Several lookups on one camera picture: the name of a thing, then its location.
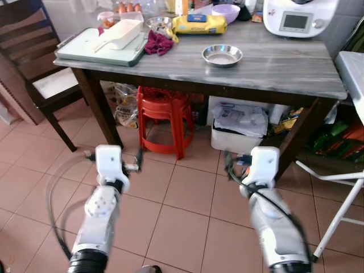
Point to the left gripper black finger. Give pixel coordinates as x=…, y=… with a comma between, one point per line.
x=139, y=160

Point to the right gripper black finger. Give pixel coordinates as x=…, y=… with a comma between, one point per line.
x=229, y=161

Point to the shallow steel plate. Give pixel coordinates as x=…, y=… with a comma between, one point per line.
x=222, y=57

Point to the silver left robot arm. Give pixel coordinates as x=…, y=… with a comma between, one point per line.
x=96, y=222

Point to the white plastic storage box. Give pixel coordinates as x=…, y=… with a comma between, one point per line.
x=233, y=142

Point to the clear printed plastic bag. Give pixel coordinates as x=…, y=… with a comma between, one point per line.
x=125, y=108

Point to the yellow printed packet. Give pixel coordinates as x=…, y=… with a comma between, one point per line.
x=286, y=119

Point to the red plastic stool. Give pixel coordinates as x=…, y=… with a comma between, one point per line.
x=165, y=105

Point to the green and orange bags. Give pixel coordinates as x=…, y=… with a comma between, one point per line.
x=335, y=142

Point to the grey top wooden table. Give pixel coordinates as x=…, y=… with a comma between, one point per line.
x=273, y=62

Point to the dark robot left foot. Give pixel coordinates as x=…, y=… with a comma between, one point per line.
x=149, y=269

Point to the maroon cloth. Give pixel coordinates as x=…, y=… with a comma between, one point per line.
x=158, y=44

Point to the pale green tray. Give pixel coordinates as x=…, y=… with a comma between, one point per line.
x=79, y=48

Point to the yellow kitchen wipes pack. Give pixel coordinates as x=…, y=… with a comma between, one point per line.
x=213, y=25

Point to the small steel bowl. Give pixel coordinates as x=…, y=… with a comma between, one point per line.
x=159, y=24

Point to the white folding table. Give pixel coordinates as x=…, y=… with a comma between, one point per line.
x=352, y=74

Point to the clear plastic food container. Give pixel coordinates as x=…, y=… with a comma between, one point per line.
x=131, y=17

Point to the small orange printed tin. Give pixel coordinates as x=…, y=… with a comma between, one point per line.
x=257, y=17

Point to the purple plastic bowl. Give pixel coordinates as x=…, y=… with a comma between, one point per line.
x=226, y=12

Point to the black round container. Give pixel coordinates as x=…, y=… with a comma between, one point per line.
x=245, y=12

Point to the orange squeeze bottle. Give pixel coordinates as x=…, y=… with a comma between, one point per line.
x=182, y=7

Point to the white kitchen appliance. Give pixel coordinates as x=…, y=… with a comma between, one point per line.
x=318, y=14

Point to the dark wooden chair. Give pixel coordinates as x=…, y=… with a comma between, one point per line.
x=23, y=23

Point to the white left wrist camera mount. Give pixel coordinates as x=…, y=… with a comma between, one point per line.
x=108, y=162

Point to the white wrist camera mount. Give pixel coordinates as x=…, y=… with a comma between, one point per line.
x=108, y=162
x=264, y=165

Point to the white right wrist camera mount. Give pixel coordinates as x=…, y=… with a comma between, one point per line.
x=264, y=165

